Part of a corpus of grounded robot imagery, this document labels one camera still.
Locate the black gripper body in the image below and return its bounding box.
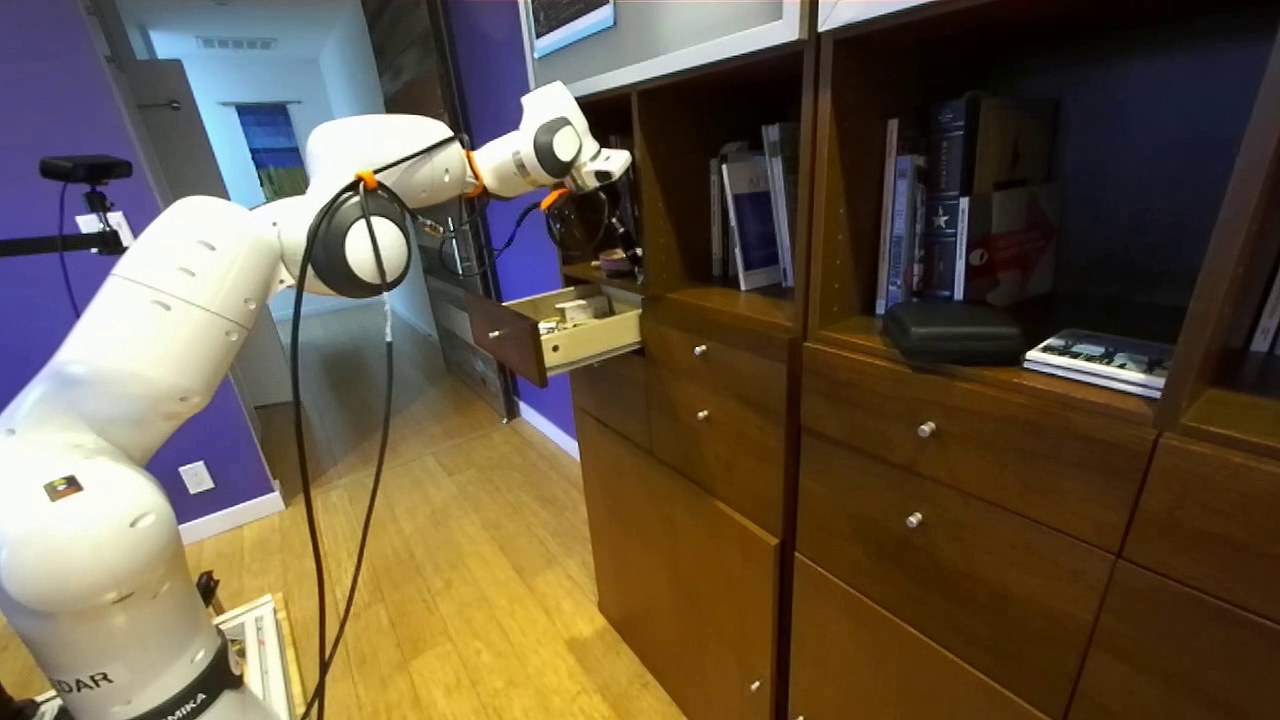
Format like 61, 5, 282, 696
555, 184, 643, 259

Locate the open wooden drawer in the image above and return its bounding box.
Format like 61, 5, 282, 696
464, 282, 646, 394

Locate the closed wooden drawer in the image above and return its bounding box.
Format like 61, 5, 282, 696
643, 310, 797, 428
646, 368, 791, 542
1114, 421, 1280, 628
797, 342, 1163, 557
791, 428, 1119, 720

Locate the pale upright book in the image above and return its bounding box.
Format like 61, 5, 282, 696
755, 122, 802, 291

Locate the brown wooden shelving cabinet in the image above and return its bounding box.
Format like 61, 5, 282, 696
525, 0, 1280, 720

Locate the blue edged picture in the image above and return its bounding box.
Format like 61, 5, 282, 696
528, 0, 619, 64

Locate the tall white book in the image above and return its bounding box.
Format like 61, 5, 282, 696
872, 117, 902, 322

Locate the blue grey book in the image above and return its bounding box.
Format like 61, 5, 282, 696
888, 154, 933, 316

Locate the wooden cabinet door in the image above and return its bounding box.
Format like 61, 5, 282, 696
784, 557, 1057, 720
572, 408, 789, 720

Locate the black zip case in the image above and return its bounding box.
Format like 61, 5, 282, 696
878, 295, 1032, 374

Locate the tall black book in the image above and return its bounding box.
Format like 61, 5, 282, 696
929, 94, 979, 310

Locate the grey door panel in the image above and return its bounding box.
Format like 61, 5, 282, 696
103, 51, 233, 201

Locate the flat white book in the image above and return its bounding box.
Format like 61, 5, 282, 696
1018, 326, 1174, 406

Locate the white base board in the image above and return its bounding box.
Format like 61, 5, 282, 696
217, 591, 301, 720

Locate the white picture frame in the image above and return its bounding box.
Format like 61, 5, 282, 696
517, 0, 811, 111

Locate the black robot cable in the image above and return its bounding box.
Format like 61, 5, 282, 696
286, 133, 565, 720

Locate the dark door frame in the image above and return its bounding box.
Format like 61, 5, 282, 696
355, 0, 528, 426

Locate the blue wall picture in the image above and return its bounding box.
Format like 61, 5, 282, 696
233, 100, 313, 201

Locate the white wall outlet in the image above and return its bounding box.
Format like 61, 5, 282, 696
176, 455, 218, 502

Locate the black camera stand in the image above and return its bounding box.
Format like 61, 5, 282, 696
0, 179, 131, 259

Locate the black camera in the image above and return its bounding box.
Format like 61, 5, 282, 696
35, 154, 134, 192

